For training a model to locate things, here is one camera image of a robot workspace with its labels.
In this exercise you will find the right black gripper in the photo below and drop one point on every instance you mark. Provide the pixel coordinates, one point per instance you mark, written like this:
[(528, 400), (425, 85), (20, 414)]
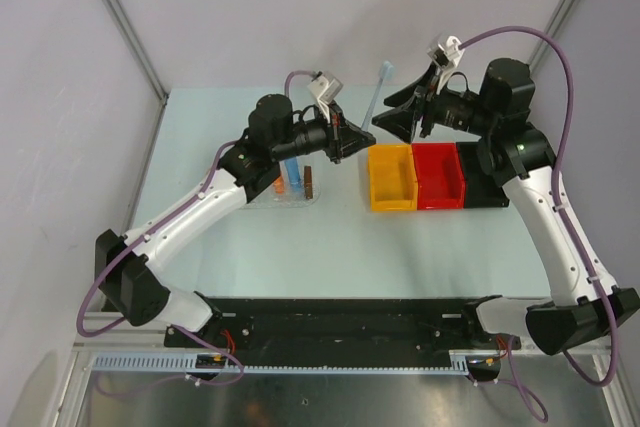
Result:
[(426, 104)]

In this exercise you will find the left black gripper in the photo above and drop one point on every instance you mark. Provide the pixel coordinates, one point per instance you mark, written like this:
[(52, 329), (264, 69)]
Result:
[(349, 142)]

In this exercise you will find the grey toothbrush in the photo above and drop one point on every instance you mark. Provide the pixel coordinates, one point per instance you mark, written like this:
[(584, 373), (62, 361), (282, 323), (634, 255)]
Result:
[(385, 73)]

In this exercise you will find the brown wooden block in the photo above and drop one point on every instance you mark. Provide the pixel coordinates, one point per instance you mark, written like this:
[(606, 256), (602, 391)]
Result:
[(308, 182)]

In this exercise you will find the blue toothpaste tube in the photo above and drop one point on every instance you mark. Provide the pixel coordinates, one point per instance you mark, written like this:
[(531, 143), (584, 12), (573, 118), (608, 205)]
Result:
[(293, 175)]

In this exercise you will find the clear plastic tray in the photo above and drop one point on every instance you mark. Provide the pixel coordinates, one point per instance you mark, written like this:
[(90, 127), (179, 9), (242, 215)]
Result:
[(270, 199)]

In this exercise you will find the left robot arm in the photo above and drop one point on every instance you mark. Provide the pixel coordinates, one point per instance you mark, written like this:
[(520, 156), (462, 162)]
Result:
[(128, 267)]

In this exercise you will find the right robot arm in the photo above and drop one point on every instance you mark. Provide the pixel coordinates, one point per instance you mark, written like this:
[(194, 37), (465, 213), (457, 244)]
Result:
[(585, 300)]

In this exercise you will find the yellow plastic bin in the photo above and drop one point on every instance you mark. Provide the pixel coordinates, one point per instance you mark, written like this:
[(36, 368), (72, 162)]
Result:
[(393, 185)]

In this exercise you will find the red plastic bin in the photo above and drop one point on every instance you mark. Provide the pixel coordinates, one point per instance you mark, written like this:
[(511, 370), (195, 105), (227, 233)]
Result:
[(441, 183)]

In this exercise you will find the black plastic bin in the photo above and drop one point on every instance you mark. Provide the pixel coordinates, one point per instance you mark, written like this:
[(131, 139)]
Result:
[(480, 189)]

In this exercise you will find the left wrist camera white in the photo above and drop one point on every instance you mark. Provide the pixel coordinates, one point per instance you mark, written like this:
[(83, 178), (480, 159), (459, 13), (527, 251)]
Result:
[(324, 87)]

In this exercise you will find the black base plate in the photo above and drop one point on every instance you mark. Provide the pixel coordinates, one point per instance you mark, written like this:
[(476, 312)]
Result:
[(347, 333)]

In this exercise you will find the right aluminium frame post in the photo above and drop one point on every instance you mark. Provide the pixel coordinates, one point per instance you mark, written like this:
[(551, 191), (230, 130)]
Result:
[(560, 17)]

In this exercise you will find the aluminium frame post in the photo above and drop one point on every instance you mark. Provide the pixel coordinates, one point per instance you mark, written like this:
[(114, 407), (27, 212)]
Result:
[(560, 17), (132, 41)]

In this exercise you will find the left aluminium frame post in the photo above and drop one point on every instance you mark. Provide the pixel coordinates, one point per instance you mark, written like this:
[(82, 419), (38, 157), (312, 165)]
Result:
[(132, 41)]

